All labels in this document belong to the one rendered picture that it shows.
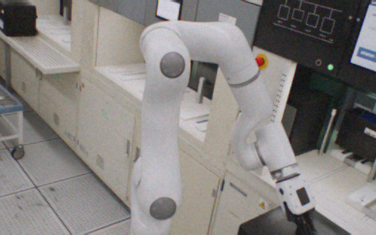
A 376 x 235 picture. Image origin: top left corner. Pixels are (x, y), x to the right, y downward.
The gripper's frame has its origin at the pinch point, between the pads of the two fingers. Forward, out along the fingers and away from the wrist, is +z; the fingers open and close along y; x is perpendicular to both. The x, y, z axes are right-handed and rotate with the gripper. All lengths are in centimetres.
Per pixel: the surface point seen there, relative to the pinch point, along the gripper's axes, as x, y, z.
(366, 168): 29, 91, -4
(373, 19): -24, 39, -52
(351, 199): 22, 59, 4
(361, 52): -16, 39, -45
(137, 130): 128, 37, -67
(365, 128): 22, 90, -22
